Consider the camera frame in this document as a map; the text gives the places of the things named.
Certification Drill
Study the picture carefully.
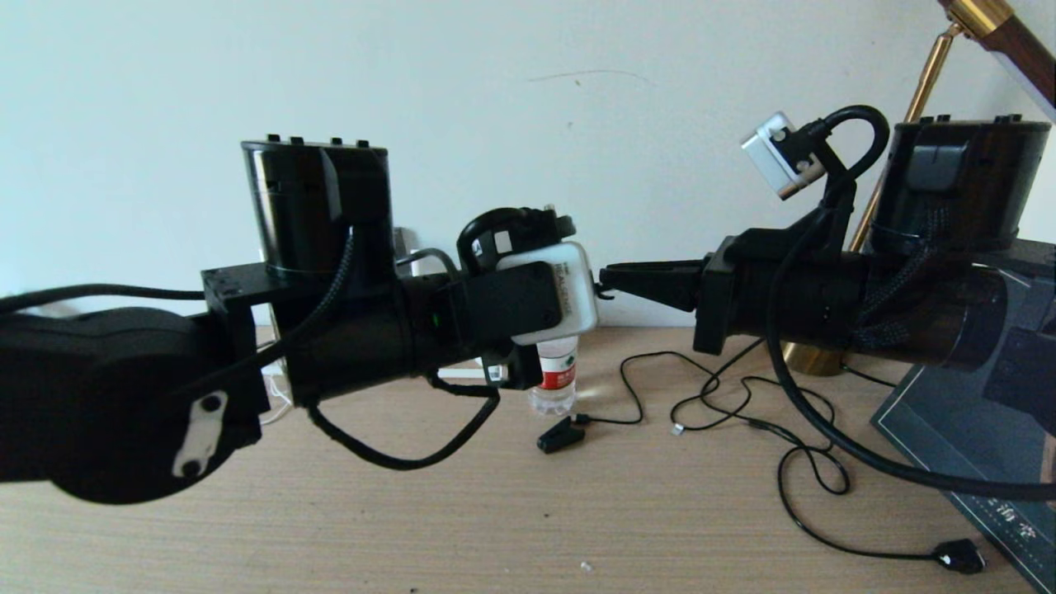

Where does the water bottle with red cap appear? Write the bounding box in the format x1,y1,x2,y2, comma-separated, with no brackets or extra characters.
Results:
528,337,578,416

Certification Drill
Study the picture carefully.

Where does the dark teal gift bag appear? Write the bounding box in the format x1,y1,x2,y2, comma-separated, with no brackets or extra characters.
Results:
870,363,1056,594

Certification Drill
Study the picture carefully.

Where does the brass desk lamp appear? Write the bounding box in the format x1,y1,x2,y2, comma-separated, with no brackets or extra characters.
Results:
782,0,1056,377

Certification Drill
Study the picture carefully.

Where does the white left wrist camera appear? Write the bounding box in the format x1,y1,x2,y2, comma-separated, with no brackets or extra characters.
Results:
450,241,601,347

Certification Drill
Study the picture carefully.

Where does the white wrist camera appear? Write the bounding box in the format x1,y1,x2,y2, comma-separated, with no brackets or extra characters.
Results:
740,111,827,201
450,241,601,347

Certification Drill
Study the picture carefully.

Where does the black clip charger with cable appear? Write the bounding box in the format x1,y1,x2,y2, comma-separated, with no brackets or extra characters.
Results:
536,352,719,455

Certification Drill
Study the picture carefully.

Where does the black cable with silver connector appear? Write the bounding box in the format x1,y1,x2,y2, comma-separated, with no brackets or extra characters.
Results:
668,338,768,436

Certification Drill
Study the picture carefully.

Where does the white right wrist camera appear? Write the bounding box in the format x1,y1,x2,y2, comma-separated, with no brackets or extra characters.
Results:
740,111,827,201

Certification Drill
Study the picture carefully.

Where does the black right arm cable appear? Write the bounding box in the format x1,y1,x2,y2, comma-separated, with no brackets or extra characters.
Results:
766,105,1056,502

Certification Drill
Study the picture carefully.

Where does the black power cord with plug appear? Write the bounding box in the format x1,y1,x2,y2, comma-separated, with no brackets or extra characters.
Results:
700,375,986,575

